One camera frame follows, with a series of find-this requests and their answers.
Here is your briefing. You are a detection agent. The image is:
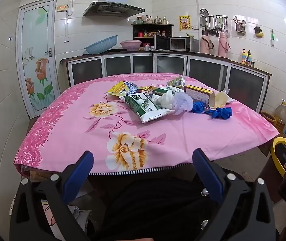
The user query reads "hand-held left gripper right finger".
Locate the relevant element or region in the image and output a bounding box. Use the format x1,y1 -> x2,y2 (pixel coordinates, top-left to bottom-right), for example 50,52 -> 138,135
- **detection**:
192,148 -> 277,241

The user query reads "dark green packet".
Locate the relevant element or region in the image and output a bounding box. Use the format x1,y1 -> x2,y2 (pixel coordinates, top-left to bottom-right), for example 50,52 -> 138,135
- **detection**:
145,87 -> 183,98

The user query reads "dark microwave oven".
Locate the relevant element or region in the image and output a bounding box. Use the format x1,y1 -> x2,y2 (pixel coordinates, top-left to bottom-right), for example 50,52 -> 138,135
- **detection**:
154,35 -> 171,51

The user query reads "pink thermos flask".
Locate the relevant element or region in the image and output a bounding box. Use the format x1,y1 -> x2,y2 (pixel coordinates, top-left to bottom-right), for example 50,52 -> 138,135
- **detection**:
200,31 -> 214,54
218,31 -> 231,58

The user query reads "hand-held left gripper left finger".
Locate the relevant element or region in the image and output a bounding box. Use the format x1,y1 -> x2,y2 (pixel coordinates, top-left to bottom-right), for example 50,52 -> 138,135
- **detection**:
10,151 -> 94,241

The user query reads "blue crumpled glove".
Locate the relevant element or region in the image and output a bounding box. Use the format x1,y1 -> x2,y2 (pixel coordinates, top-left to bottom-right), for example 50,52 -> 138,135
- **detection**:
205,107 -> 233,119
192,102 -> 206,114

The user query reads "person's dark clothing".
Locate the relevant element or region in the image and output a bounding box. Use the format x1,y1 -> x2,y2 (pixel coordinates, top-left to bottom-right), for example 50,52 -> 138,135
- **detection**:
89,176 -> 223,241

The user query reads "steel range hood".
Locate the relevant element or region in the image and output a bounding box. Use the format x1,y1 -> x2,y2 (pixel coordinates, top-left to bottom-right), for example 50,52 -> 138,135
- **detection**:
83,0 -> 145,18

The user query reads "blue plastic basin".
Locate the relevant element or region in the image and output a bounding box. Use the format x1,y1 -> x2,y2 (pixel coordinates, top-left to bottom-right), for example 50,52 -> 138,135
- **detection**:
84,36 -> 118,55

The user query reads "yellow blue snack bag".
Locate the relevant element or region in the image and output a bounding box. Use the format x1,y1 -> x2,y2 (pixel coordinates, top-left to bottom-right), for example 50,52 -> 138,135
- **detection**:
107,81 -> 146,98

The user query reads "dark corner shelf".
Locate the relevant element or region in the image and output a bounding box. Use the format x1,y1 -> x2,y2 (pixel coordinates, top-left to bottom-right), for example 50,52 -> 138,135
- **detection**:
131,23 -> 174,46

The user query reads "yellow green snack packet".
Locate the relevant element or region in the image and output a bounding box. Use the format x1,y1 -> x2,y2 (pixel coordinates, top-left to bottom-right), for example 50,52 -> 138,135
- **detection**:
167,77 -> 185,88

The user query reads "rack of hanging kitchen utensils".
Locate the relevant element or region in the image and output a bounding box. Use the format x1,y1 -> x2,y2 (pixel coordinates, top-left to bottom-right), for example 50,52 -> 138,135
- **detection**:
199,8 -> 230,37

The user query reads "kitchen counter cabinet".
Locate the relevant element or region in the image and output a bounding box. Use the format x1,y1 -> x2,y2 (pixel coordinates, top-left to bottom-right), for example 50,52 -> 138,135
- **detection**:
60,51 -> 272,113

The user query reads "yellow red cardboard box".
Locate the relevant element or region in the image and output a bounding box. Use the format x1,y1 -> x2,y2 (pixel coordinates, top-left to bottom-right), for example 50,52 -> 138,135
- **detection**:
184,85 -> 215,107

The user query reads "yellow wall poster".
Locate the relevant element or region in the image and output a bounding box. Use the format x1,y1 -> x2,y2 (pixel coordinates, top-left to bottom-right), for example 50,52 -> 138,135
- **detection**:
179,15 -> 191,31

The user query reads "row of seasoning bottles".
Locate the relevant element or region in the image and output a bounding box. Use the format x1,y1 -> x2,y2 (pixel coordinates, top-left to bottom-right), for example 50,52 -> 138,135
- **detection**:
136,14 -> 170,25

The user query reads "pink plastic basin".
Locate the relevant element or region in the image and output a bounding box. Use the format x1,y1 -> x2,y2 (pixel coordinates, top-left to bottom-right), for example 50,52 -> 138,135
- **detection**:
120,40 -> 142,51

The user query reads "white tissue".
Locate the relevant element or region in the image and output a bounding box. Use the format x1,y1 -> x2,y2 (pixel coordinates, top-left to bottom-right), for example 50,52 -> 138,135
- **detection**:
156,92 -> 176,109

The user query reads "wall chopstick holder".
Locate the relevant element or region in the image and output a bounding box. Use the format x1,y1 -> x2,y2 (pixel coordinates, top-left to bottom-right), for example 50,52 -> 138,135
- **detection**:
233,14 -> 247,34

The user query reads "large cooking oil bottle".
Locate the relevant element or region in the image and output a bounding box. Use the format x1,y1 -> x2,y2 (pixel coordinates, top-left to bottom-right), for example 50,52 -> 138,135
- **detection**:
274,100 -> 286,133

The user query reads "silver microwave oven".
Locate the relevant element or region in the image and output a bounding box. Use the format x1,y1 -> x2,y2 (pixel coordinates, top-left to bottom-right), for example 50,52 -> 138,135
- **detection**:
170,37 -> 200,53

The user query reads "brown plastic bucket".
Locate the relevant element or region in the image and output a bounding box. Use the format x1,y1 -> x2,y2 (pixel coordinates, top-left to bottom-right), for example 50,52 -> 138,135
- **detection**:
261,111 -> 277,127

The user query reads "pale yellow plastic wrapper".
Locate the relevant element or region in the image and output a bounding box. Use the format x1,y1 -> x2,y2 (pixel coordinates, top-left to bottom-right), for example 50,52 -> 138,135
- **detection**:
213,90 -> 233,109

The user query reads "pink floral tablecloth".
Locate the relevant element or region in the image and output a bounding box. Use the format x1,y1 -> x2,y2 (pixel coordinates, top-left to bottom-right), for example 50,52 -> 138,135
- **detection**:
13,73 -> 280,177

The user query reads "floral glass door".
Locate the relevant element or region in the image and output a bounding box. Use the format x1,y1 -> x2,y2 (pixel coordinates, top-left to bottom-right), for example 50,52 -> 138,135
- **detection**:
16,0 -> 61,118

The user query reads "green white snack bag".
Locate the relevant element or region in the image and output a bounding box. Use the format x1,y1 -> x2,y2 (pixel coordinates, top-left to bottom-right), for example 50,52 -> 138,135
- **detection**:
121,93 -> 175,124

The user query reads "yellow detergent bottle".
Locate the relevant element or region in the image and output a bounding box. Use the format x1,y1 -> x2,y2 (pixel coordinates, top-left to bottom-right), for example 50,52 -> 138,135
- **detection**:
241,50 -> 255,66

